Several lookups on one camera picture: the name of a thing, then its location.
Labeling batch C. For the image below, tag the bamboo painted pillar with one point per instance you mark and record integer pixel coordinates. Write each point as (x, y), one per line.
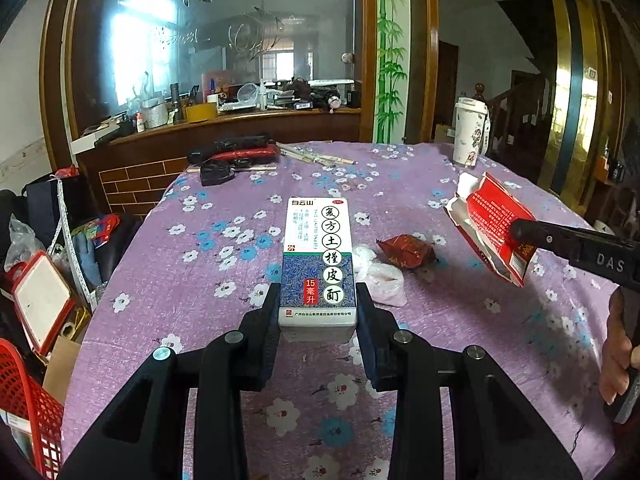
(392, 50)

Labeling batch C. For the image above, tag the blue and white medicine box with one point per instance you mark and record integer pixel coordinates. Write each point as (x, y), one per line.
(317, 260)

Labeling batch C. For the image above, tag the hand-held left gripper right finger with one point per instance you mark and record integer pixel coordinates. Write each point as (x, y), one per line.
(367, 330)

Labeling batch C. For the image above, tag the red folded umbrella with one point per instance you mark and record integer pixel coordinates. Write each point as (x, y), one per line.
(255, 152)

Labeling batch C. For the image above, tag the gold pillar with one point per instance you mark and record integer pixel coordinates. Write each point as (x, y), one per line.
(575, 70)

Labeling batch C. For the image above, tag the cardboard piece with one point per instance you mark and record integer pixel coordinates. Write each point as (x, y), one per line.
(62, 365)

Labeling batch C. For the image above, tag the black bag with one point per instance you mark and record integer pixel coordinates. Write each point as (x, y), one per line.
(45, 205)

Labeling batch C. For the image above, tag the clear plastic bag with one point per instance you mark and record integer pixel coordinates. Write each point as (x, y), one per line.
(22, 240)

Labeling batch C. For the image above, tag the wooden staircase railing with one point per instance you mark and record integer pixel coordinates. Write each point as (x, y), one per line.
(515, 120)

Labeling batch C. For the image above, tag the torn red carton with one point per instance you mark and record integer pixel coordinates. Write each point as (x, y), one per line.
(492, 210)

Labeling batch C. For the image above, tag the etched glass panel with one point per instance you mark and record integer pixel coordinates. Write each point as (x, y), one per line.
(215, 35)

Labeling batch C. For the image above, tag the wooden brick-pattern counter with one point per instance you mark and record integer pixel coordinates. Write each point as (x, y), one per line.
(150, 180)

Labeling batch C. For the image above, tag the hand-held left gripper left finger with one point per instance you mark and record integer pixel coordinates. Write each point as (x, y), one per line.
(267, 330)

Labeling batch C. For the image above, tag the dark red snack wrapper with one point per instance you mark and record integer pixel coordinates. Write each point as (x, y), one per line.
(405, 252)

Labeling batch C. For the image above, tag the purple floral tablecloth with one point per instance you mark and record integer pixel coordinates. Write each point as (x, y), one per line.
(200, 270)

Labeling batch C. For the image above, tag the colourful bag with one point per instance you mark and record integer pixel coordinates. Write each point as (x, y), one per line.
(97, 240)

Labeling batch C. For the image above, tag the long black tool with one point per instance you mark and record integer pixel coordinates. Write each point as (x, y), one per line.
(225, 144)

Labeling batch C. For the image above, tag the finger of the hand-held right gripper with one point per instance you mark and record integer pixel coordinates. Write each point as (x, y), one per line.
(542, 237)

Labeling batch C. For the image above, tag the person's right hand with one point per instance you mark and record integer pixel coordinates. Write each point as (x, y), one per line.
(615, 350)

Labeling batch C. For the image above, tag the yellow box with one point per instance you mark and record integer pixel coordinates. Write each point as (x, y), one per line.
(201, 112)

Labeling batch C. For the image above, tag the small black pouch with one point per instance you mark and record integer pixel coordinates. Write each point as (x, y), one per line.
(217, 174)

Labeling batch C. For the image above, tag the red-framed white box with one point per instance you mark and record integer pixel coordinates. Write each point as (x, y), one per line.
(42, 300)

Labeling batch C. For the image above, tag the metal pot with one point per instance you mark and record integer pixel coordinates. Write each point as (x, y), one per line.
(155, 114)

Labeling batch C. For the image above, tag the white lidded paper cup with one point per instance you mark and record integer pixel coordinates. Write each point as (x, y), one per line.
(470, 135)

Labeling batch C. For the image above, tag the pile of wrapped chopsticks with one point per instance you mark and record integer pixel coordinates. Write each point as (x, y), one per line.
(315, 154)

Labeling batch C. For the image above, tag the white plastic bag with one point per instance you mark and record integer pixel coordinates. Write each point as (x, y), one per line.
(385, 280)

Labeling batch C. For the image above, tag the red plastic basket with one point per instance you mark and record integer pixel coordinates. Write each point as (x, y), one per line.
(30, 410)

